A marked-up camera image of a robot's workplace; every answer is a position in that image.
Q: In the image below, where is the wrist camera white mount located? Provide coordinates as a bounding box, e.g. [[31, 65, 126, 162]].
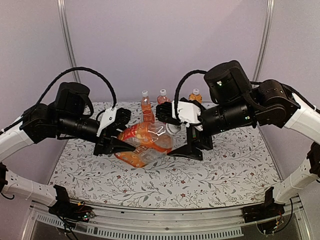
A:
[[155, 97, 207, 132], [95, 107, 132, 137]]

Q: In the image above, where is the right aluminium frame post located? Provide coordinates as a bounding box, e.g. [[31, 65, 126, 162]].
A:
[[251, 0, 275, 82]]

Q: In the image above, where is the black braided cable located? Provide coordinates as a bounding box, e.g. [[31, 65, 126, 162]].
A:
[[171, 69, 208, 126], [0, 66, 117, 133]]

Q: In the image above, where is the orange grey-label tea bottle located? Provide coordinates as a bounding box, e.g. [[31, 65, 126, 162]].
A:
[[157, 89, 171, 105]]

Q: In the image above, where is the right black braided cable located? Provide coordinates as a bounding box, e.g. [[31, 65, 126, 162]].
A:
[[171, 69, 208, 126]]

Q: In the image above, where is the black-label orange drink bottle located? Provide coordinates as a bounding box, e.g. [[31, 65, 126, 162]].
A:
[[188, 88, 203, 104]]

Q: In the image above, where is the front aluminium rail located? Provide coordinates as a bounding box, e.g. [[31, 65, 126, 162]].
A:
[[21, 196, 313, 240]]

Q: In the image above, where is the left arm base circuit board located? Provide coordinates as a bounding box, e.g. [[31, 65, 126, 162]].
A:
[[62, 201, 95, 223]]

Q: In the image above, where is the wide orange tea bottle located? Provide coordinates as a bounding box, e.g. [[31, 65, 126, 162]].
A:
[[114, 122, 174, 168]]

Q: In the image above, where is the slim red-label tea bottle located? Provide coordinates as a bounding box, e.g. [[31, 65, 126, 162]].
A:
[[141, 90, 155, 123]]

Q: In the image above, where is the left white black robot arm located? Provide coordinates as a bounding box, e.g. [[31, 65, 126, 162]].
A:
[[0, 82, 136, 222]]

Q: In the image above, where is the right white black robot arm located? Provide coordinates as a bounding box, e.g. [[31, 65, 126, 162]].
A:
[[169, 60, 320, 223]]

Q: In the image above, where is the aluminium frame post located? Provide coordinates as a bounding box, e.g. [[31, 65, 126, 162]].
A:
[[56, 0, 77, 68], [251, 0, 275, 82]]

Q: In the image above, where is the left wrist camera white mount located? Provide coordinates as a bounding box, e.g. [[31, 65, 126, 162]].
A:
[[95, 107, 132, 137]]

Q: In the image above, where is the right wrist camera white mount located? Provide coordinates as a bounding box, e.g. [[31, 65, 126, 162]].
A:
[[155, 97, 207, 132]]

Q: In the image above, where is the left aluminium frame post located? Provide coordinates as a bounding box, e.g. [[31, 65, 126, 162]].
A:
[[56, 0, 77, 68]]

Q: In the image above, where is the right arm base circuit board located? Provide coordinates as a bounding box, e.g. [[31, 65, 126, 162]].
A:
[[256, 212, 285, 236]]

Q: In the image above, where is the left black braided cable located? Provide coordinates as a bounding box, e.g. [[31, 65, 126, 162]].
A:
[[0, 66, 117, 133]]

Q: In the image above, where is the floral patterned table mat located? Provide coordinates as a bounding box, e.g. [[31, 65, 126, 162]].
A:
[[47, 100, 285, 210]]

